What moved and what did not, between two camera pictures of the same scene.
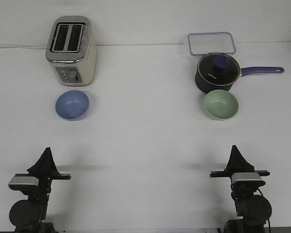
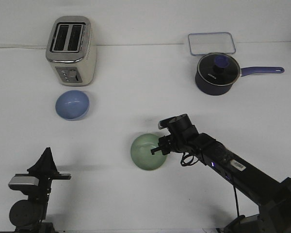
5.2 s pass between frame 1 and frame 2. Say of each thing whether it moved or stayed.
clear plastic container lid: stayed
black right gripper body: moved
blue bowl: stayed
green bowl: moved
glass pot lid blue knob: stayed
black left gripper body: stayed
